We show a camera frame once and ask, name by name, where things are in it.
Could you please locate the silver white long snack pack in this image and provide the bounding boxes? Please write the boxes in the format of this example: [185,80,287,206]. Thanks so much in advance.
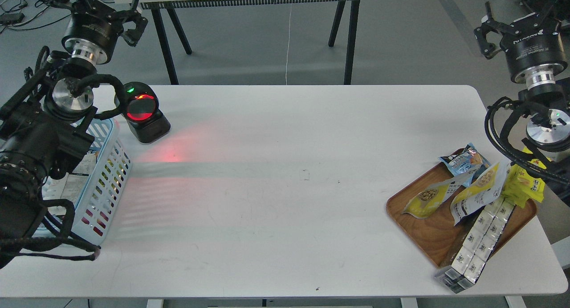
[434,197,516,294]

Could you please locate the yellow cartoon face snack packs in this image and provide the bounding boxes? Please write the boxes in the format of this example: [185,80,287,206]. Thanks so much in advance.
[501,164,546,208]

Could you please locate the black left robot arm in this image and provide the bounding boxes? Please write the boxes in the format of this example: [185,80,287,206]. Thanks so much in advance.
[0,0,159,267]

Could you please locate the black floor cables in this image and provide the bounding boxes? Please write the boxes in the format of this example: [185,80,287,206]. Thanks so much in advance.
[0,0,67,32]

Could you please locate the brown wooden tray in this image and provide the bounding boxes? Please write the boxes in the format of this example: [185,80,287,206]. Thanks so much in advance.
[386,162,537,268]

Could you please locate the black barcode scanner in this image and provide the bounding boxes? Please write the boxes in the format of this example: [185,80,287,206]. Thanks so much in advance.
[121,81,171,144]

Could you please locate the white snack packet in basket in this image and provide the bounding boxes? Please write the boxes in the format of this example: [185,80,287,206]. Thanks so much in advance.
[41,150,98,208]

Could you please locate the blue snack bag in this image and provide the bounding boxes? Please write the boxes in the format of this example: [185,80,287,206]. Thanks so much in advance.
[439,142,491,188]

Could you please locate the background white table black legs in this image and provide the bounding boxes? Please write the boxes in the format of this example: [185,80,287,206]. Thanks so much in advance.
[114,0,361,85]

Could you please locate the yellow white nut snack pouch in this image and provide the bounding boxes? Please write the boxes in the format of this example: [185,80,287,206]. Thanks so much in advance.
[402,174,469,219]

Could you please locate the light blue plastic basket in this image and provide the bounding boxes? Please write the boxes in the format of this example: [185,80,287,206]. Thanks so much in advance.
[28,117,133,248]

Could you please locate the white hanging cable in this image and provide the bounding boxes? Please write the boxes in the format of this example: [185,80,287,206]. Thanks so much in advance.
[285,4,293,85]

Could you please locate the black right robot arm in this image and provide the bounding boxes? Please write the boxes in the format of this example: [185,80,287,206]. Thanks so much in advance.
[473,0,570,204]

